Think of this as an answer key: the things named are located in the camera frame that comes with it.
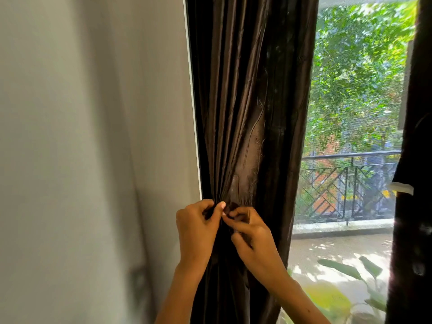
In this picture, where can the person's left hand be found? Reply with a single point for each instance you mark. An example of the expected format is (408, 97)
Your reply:
(197, 232)

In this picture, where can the green trees outside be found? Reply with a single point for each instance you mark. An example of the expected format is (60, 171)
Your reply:
(354, 64)

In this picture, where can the dark brown curtain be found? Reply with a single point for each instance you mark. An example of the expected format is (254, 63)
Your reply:
(411, 249)
(253, 97)

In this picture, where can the black metal balcony railing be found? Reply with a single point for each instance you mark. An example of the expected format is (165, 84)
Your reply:
(351, 155)

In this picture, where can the large green plant leaves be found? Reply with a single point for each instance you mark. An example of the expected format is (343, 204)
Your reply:
(341, 269)

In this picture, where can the person's right hand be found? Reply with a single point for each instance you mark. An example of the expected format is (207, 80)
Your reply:
(263, 253)

